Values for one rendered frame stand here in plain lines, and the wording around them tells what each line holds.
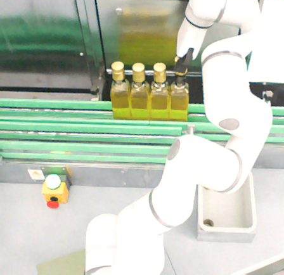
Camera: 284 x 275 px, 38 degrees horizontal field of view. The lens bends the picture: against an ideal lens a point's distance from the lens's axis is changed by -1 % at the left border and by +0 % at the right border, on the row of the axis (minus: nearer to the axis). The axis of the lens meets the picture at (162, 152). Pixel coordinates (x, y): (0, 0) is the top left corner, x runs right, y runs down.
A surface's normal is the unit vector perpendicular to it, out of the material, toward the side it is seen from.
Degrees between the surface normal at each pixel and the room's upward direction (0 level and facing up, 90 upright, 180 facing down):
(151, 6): 90
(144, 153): 90
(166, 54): 90
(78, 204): 0
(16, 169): 90
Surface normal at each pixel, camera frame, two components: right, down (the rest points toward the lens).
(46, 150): -0.04, 0.83
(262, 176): 0.00, -0.56
